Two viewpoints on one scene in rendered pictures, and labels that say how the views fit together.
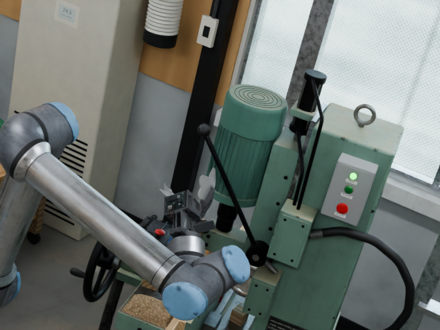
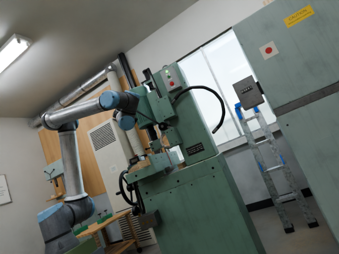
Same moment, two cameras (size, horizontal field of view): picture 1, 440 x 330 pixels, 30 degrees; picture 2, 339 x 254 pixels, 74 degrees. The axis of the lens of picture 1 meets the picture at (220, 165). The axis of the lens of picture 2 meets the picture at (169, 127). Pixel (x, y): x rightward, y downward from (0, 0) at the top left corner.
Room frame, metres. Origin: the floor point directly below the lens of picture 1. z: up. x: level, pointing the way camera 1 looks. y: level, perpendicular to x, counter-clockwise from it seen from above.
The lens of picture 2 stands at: (0.40, -0.28, 0.84)
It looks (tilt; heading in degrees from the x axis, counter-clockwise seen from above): 10 degrees up; 3
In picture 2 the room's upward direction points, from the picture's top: 22 degrees counter-clockwise
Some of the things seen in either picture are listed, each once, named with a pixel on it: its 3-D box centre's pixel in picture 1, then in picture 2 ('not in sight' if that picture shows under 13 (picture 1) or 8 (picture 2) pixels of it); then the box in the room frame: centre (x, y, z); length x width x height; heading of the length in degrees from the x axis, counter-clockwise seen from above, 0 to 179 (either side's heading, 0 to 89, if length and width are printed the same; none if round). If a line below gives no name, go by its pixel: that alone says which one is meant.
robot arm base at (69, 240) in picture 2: not in sight; (60, 243); (1.73, 0.65, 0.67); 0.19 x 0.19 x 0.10
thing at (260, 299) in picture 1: (262, 291); (173, 137); (1.91, -0.20, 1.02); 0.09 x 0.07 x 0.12; 168
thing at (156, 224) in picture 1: (154, 234); (136, 160); (2.12, 0.14, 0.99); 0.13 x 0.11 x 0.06; 168
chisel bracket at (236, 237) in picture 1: (225, 243); (160, 144); (2.10, -0.07, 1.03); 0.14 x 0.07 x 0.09; 78
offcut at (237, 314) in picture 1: (239, 315); (181, 165); (2.05, -0.17, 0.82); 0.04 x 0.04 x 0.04; 64
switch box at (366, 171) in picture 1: (349, 189); (171, 79); (1.90, -0.34, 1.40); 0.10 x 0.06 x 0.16; 78
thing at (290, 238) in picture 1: (292, 233); (166, 108); (1.91, -0.23, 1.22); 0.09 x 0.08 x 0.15; 78
